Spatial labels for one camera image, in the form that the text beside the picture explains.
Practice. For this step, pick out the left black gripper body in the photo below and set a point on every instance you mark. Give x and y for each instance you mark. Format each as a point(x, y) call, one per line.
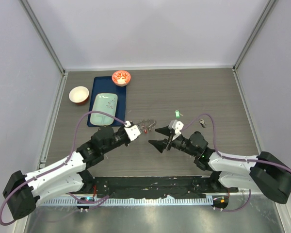
point(119, 139)

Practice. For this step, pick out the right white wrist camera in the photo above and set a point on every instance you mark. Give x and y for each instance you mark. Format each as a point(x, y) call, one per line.
point(175, 127)

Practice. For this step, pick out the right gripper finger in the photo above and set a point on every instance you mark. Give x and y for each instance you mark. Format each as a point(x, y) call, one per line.
point(159, 145)
point(164, 130)

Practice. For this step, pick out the blue tray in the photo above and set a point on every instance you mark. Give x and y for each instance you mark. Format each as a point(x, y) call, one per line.
point(105, 84)

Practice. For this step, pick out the green key tag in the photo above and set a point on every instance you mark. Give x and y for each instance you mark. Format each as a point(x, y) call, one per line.
point(178, 114)

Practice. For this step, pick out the metal disc key organizer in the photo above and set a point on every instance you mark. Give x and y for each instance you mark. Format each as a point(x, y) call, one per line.
point(147, 124)

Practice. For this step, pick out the red patterned bowl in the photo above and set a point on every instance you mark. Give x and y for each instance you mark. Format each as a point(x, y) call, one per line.
point(121, 78)

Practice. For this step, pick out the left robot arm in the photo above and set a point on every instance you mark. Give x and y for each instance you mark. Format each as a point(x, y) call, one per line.
point(24, 192)

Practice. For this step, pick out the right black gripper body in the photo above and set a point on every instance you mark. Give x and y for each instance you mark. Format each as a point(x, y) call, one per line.
point(181, 143)

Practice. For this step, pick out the slotted cable duct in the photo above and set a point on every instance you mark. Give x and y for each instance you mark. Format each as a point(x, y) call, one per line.
point(69, 201)

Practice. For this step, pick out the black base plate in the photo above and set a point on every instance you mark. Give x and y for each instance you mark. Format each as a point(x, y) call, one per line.
point(178, 187)

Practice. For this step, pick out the black-head key far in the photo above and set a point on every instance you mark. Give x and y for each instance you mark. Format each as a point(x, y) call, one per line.
point(202, 123)

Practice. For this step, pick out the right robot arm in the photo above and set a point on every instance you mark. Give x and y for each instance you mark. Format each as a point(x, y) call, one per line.
point(264, 173)

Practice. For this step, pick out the light green rectangular plate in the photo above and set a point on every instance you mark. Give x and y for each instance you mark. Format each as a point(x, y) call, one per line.
point(107, 103)

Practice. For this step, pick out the white and red bowl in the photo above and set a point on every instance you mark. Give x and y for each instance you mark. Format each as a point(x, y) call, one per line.
point(79, 95)

